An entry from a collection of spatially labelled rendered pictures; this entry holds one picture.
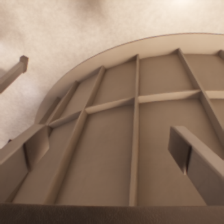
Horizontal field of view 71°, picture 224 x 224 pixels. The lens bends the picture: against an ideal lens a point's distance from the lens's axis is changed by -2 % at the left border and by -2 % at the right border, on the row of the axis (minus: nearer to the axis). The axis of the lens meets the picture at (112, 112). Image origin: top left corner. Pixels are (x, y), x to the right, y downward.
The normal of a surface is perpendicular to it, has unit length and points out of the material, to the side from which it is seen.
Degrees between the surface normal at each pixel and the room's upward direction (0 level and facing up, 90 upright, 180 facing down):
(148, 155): 90
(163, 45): 0
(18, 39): 0
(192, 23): 0
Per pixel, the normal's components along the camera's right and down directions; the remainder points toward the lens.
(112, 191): -0.34, -0.75
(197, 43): -0.14, 0.63
